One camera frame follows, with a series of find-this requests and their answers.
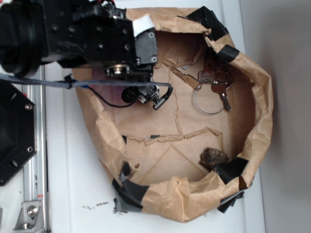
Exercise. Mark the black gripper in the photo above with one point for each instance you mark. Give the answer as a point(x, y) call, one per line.
point(100, 35)

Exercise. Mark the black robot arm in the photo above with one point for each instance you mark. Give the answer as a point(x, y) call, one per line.
point(23, 35)

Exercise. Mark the brass key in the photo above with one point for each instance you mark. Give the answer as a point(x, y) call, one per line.
point(203, 77)

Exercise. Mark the silver key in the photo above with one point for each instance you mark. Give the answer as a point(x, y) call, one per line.
point(224, 82)

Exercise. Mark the white tray board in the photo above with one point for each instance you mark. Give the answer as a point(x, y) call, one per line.
point(81, 197)

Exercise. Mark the brown paper bag tray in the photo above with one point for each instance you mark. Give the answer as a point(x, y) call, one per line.
point(154, 155)

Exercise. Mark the dark brown rock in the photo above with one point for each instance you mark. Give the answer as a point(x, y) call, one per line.
point(211, 157)

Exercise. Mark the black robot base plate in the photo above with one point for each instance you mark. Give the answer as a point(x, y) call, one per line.
point(17, 131)

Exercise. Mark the aluminium rail profile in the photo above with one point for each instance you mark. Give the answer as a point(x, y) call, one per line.
point(35, 171)

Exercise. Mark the metal corner bracket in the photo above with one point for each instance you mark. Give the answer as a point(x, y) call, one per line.
point(30, 219)

